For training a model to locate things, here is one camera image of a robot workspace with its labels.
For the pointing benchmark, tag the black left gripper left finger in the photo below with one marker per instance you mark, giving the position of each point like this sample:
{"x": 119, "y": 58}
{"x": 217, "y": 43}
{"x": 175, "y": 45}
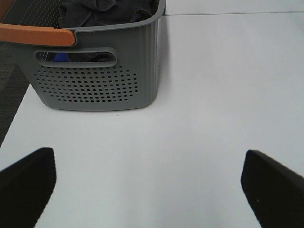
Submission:
{"x": 26, "y": 187}

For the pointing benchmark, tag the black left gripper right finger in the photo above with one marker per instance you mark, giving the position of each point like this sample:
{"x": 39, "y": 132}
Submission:
{"x": 274, "y": 192}

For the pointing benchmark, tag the blue cloth in basket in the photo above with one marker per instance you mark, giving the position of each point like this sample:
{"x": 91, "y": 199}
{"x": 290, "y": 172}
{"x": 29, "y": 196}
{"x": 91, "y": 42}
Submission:
{"x": 61, "y": 57}

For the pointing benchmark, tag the grey perforated plastic basket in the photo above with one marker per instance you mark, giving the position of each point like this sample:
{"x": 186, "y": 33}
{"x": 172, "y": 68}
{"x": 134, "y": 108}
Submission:
{"x": 113, "y": 67}

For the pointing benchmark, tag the dark grey cloth in basket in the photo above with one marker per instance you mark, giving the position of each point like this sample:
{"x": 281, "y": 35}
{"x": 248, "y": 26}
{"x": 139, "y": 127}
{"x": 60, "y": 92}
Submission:
{"x": 88, "y": 13}

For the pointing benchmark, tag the orange wooden basket handle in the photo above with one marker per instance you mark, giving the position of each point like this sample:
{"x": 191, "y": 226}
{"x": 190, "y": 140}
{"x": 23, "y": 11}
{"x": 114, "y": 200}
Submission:
{"x": 33, "y": 35}

